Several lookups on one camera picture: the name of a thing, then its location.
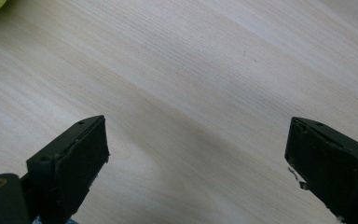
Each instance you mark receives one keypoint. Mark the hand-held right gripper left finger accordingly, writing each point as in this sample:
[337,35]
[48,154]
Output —
[74,161]

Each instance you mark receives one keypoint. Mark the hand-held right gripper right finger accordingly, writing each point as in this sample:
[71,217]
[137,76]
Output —
[332,165]

